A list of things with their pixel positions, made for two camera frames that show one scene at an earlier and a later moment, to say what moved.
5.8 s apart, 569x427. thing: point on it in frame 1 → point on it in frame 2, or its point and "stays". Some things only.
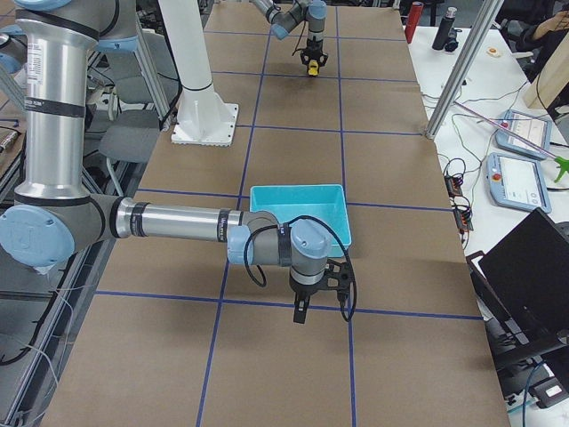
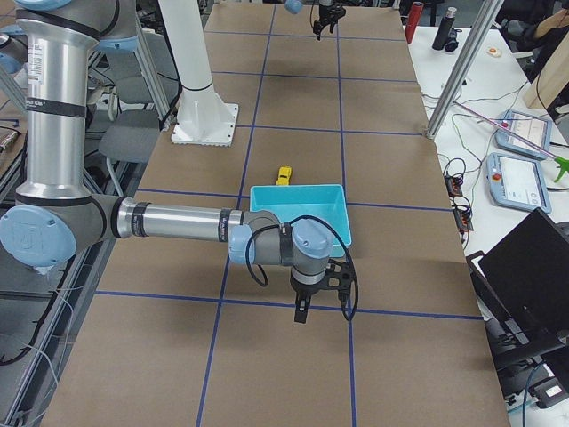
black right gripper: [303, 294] stays
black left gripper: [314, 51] → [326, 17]
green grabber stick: [562, 163] stays
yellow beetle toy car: [313, 68] → [284, 175]
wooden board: [551, 80] stays
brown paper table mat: [176, 335] stays
